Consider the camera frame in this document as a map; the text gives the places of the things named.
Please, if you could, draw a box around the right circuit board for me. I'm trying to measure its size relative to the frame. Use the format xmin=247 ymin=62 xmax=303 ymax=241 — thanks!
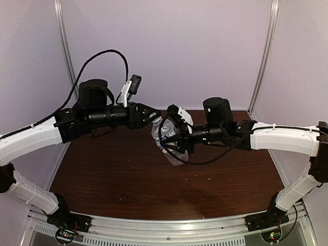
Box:
xmin=261 ymin=229 xmax=282 ymax=243

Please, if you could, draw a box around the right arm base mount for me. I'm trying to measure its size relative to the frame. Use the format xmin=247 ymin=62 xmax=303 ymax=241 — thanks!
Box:
xmin=245 ymin=192 xmax=289 ymax=232

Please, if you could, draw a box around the circuit board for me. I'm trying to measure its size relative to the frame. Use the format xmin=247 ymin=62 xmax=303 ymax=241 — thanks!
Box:
xmin=261 ymin=229 xmax=282 ymax=243
xmin=55 ymin=229 xmax=77 ymax=244

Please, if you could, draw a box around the black braided cable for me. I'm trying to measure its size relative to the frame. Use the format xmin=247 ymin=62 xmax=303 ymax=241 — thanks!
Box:
xmin=0 ymin=49 xmax=130 ymax=139
xmin=158 ymin=114 xmax=323 ymax=166

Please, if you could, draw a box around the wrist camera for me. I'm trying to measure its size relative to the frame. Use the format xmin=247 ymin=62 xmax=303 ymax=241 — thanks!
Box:
xmin=118 ymin=74 xmax=142 ymax=107
xmin=178 ymin=107 xmax=194 ymax=134

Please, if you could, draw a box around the left black braided cable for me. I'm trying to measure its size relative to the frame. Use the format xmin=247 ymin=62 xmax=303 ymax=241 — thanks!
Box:
xmin=0 ymin=49 xmax=130 ymax=139

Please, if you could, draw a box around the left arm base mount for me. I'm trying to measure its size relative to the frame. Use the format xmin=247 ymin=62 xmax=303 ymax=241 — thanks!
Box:
xmin=46 ymin=193 xmax=91 ymax=233

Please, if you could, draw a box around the clear water bottle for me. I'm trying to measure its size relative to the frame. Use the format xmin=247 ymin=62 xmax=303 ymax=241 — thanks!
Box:
xmin=151 ymin=115 xmax=189 ymax=167

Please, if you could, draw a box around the aluminium frame post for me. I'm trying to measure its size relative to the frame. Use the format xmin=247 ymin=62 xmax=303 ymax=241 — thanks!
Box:
xmin=53 ymin=0 xmax=75 ymax=86
xmin=248 ymin=0 xmax=279 ymax=117

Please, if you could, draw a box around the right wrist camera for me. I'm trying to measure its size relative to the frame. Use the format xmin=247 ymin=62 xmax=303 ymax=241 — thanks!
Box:
xmin=178 ymin=107 xmax=194 ymax=134

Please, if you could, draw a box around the left circuit board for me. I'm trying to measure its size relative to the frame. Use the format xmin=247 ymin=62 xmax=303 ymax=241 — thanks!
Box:
xmin=55 ymin=229 xmax=77 ymax=244

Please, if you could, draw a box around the white water bottle cap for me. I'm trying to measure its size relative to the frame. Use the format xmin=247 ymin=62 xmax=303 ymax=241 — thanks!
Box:
xmin=152 ymin=116 xmax=162 ymax=124

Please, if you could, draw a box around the right black braided cable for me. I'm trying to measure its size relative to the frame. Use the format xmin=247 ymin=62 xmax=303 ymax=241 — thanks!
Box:
xmin=158 ymin=114 xmax=323 ymax=166

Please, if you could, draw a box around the right aluminium frame post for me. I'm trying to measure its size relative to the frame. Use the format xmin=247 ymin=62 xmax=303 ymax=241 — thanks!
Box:
xmin=248 ymin=0 xmax=279 ymax=117

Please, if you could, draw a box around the front aluminium rail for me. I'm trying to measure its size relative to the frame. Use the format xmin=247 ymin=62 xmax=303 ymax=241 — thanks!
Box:
xmin=25 ymin=209 xmax=315 ymax=246

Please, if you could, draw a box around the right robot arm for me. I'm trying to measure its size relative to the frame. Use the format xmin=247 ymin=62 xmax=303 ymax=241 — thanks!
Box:
xmin=159 ymin=97 xmax=327 ymax=227

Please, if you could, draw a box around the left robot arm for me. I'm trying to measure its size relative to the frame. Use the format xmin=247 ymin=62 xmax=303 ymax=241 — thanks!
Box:
xmin=1 ymin=75 xmax=160 ymax=228

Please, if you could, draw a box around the left aluminium frame post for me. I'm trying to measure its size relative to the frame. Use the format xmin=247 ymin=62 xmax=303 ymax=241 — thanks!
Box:
xmin=53 ymin=0 xmax=75 ymax=86

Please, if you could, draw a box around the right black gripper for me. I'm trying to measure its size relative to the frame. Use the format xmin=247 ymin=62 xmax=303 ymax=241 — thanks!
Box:
xmin=160 ymin=123 xmax=225 ymax=154

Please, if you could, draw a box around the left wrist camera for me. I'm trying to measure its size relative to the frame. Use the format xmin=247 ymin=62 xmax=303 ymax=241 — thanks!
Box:
xmin=118 ymin=74 xmax=142 ymax=107

